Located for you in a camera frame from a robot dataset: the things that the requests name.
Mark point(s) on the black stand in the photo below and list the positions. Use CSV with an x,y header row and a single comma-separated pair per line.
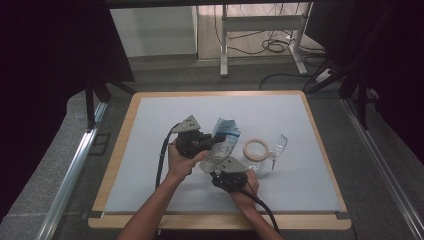
x,y
90,106
361,100

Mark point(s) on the black curtain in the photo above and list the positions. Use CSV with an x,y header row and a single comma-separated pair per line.
x,y
43,66
393,66

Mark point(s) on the person's left hand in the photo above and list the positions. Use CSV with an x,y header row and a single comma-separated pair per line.
x,y
180,166

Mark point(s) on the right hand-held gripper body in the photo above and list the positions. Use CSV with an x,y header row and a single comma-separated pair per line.
x,y
233,176

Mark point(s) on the aluminium rail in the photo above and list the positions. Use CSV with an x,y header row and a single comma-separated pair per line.
x,y
383,166
71,180

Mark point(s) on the white desk frame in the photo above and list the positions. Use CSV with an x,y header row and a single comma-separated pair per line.
x,y
263,23

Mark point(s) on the white cabinet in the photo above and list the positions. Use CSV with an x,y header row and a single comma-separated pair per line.
x,y
153,31

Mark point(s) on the person's right hand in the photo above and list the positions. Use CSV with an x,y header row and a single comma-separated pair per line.
x,y
248,195

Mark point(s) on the black floor bracket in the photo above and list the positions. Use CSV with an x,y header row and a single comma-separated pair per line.
x,y
99,144

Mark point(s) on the light grey table mat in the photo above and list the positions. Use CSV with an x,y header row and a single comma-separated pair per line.
x,y
140,140

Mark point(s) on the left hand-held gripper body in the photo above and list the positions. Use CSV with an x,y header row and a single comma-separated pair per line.
x,y
191,143

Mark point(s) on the wooden table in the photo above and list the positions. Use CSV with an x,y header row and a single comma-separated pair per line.
x,y
300,222

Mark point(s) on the white and blue plastic bag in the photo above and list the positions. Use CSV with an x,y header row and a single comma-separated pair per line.
x,y
223,150

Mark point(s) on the white power strip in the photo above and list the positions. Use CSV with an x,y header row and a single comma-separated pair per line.
x,y
323,76

